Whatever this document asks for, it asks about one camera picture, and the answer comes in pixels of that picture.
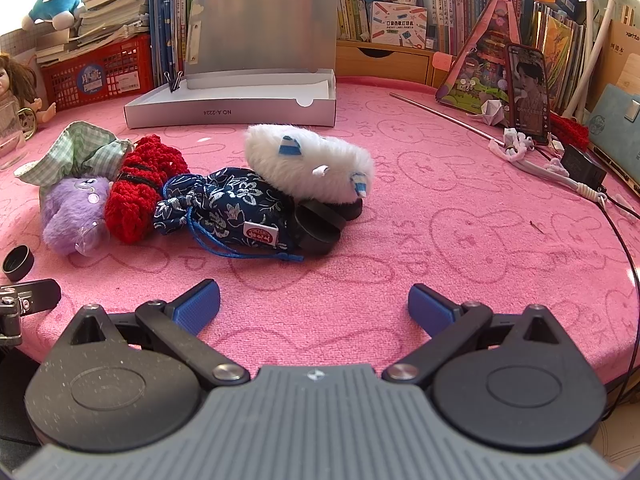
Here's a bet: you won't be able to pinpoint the clear glass mug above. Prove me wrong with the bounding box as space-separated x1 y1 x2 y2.
0 100 38 171

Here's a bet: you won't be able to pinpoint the teal notebook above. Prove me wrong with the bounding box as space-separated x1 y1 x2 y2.
587 85 640 176

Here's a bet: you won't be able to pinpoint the red plastic basket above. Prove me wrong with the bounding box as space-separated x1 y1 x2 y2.
39 35 153 111

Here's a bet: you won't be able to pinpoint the pink triangular toy box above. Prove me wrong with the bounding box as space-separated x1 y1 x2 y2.
435 0 521 116

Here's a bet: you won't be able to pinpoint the blue plush toy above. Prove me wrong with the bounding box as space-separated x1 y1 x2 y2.
21 0 88 31

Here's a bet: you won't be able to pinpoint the thin metal rod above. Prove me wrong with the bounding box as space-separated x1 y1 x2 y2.
390 92 506 143

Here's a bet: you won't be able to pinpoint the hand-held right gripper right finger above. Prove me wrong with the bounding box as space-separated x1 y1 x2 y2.
382 284 576 386

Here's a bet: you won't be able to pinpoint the red knitted cloth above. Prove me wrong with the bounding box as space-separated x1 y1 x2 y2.
550 115 590 148

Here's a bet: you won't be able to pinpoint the black power adapter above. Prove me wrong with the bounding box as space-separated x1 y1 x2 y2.
560 145 608 193

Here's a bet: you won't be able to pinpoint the stack of worn books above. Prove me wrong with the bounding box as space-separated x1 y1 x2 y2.
35 0 151 63

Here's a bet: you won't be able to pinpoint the red knitted pouch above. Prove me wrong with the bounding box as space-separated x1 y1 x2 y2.
105 134 190 245

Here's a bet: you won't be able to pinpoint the purple plush toy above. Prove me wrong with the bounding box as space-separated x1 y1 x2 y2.
41 176 112 256

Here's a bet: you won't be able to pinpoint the white plastic pipes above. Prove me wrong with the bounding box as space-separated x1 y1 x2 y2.
565 0 626 116

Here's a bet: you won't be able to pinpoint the green checked cloth pouch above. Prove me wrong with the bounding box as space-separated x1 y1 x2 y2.
14 121 133 188

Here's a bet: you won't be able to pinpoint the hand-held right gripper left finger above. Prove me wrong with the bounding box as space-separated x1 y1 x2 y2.
65 280 251 388

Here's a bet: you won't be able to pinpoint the white braided cord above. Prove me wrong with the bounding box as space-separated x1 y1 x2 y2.
490 129 603 202

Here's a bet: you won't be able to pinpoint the white printed carton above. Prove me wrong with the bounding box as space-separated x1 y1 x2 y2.
370 1 428 50

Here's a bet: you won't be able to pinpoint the pink bunny print tablecloth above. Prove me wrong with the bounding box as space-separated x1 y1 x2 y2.
0 76 640 411

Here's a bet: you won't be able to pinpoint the wooden drawer organiser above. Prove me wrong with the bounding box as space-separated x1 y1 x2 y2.
336 40 453 86

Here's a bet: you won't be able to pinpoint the black round lid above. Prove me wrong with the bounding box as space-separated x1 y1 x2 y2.
2 245 35 281

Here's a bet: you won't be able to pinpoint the grey cardboard file box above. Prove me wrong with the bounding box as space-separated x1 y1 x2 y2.
124 0 338 129

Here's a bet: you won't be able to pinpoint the row of blue workbooks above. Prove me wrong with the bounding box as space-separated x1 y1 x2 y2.
150 0 211 88

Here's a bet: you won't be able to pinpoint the smartphone with lit screen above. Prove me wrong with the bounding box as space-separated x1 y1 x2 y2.
505 44 551 147

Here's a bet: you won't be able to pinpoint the white folded paper figure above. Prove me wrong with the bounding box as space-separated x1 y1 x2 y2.
482 100 507 126

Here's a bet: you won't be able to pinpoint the grey grid board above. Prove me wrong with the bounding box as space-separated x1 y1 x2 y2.
0 27 71 57

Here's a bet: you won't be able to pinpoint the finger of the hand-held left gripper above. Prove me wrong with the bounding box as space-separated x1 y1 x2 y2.
0 280 62 348

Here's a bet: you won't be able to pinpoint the white plush toy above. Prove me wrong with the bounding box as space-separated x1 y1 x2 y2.
245 124 375 206

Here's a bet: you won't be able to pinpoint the brown haired doll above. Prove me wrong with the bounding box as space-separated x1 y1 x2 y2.
0 52 57 126

